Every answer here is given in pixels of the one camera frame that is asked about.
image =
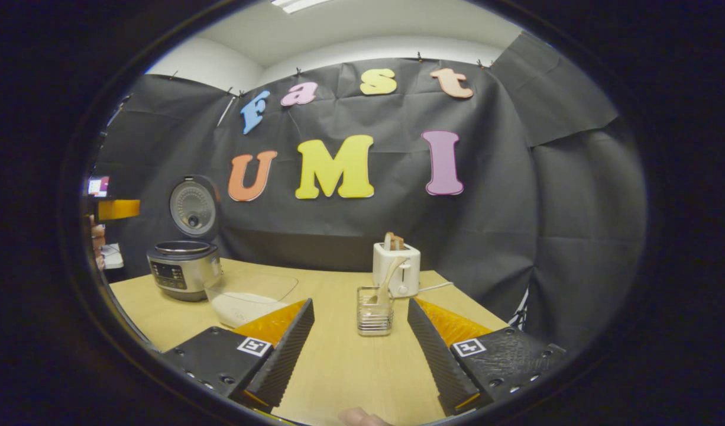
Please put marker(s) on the clear glass bowl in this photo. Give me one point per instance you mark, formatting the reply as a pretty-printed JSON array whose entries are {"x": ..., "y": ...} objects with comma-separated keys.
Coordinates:
[{"x": 250, "y": 284}]

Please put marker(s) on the small white desk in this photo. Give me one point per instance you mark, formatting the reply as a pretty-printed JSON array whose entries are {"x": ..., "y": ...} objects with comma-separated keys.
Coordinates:
[{"x": 113, "y": 257}]

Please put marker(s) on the computer monitor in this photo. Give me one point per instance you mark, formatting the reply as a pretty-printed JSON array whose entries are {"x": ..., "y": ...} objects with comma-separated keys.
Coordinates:
[{"x": 98, "y": 186}]

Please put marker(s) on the silver black rice cooker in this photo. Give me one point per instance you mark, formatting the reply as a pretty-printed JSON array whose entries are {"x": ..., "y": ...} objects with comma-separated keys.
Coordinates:
[{"x": 185, "y": 272}]

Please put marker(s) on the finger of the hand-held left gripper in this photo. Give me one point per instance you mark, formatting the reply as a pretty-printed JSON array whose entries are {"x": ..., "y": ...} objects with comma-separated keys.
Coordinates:
[{"x": 120, "y": 210}]

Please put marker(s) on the black backdrop cloth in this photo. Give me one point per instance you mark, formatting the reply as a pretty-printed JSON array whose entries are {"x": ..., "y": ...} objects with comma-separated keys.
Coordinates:
[{"x": 516, "y": 225}]

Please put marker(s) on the white toaster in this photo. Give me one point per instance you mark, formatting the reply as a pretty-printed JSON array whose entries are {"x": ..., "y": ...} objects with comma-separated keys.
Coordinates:
[{"x": 410, "y": 260}]

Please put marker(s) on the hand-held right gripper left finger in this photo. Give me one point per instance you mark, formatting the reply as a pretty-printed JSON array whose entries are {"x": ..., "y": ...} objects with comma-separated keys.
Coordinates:
[{"x": 285, "y": 358}]

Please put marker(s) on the ceiling light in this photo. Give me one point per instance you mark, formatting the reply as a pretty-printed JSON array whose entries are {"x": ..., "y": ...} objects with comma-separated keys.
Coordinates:
[{"x": 297, "y": 5}]

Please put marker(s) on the toasted bread slice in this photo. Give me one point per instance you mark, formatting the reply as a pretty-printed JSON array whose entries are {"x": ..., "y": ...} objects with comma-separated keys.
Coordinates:
[{"x": 396, "y": 241}]

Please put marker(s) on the wooden spoon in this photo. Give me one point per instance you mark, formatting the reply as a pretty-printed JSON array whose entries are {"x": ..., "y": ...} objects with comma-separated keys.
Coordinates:
[{"x": 392, "y": 273}]

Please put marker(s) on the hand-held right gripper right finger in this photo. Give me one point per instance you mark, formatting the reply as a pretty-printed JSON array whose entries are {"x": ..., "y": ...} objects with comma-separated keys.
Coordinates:
[{"x": 439, "y": 358}]

